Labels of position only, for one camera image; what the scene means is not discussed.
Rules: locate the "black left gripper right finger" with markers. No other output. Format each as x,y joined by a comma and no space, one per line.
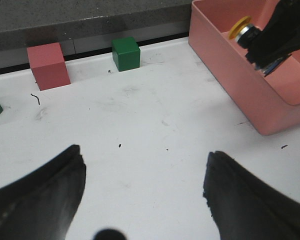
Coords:
244,207

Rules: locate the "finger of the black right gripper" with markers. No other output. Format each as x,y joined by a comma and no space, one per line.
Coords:
280,36

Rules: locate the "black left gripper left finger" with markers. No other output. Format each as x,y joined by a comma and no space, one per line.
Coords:
42,204

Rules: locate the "yellow push button switch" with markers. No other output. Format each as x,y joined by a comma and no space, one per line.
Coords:
244,33

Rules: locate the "pink plastic bin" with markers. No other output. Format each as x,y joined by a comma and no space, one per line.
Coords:
271,103

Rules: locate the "pink cube block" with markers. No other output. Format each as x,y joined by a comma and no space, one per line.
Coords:
48,66

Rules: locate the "green cube block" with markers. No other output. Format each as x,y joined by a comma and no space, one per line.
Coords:
126,53

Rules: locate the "dark grey counter shelf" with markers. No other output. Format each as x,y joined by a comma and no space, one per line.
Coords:
85,25

